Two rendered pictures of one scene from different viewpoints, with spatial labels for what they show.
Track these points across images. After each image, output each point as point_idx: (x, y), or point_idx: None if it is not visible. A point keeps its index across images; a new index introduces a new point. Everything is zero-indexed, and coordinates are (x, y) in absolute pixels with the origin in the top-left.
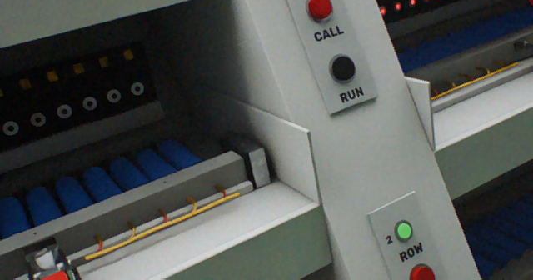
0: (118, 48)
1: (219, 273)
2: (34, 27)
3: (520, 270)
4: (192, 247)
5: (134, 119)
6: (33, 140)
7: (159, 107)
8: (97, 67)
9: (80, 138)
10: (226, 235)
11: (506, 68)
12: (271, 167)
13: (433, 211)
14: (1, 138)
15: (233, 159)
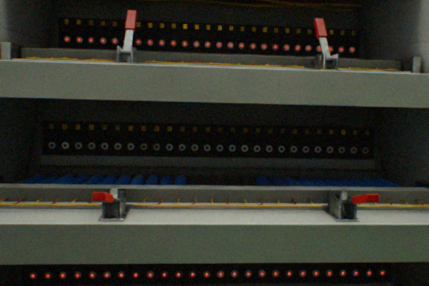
0: (363, 128)
1: (421, 235)
2: (359, 101)
3: None
4: (406, 219)
5: (359, 164)
6: (312, 158)
7: (373, 163)
8: (351, 134)
9: (332, 165)
10: (426, 220)
11: None
12: None
13: None
14: (300, 152)
15: (428, 190)
